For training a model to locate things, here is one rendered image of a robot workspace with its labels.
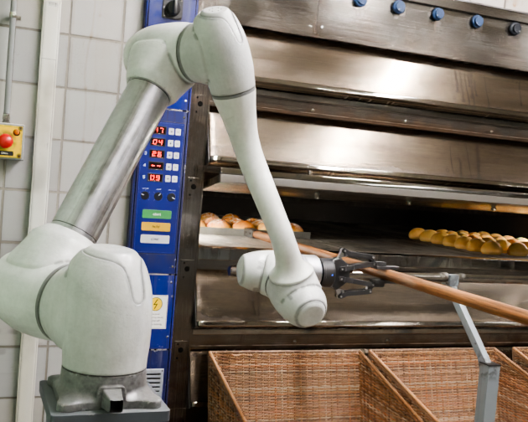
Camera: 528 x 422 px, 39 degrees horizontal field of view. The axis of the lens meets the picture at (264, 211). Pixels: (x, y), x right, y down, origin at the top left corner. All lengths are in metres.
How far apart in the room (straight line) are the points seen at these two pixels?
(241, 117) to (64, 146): 0.76
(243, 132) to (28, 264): 0.54
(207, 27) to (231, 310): 1.10
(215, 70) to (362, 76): 1.04
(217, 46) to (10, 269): 0.61
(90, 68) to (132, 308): 1.09
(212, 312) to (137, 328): 1.06
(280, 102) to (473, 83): 0.77
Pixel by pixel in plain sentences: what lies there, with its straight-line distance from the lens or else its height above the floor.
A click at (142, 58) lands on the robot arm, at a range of 1.68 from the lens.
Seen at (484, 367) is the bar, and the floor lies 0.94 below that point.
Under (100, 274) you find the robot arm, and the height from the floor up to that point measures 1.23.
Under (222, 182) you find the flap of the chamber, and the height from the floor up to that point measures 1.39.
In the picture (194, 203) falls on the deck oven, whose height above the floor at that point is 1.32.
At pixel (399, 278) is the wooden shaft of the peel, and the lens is 1.92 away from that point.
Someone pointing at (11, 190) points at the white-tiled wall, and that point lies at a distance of 2.25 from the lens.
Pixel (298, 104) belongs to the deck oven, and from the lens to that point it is 2.47.
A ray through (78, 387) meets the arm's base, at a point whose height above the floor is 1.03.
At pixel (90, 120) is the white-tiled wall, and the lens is 2.27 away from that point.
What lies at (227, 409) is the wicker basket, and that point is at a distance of 2.24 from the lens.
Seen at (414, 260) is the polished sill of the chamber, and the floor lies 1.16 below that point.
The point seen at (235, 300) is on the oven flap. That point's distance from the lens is 2.43.
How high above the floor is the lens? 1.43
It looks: 3 degrees down
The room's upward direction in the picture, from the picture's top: 5 degrees clockwise
